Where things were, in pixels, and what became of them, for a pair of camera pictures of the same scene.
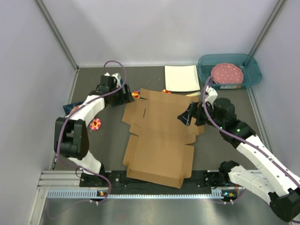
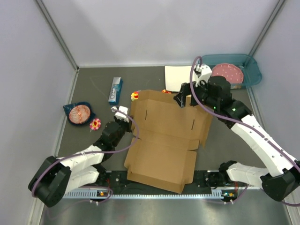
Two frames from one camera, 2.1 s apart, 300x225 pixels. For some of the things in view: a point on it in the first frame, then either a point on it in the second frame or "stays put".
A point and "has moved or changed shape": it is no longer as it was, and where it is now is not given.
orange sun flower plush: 164,91 stays put
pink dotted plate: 224,73 stays put
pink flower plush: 95,124 stays put
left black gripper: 124,98 → 129,124
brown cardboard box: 159,152 has moved or changed shape
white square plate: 182,78 stays put
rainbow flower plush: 136,94 stays put
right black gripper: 195,110 → 180,98
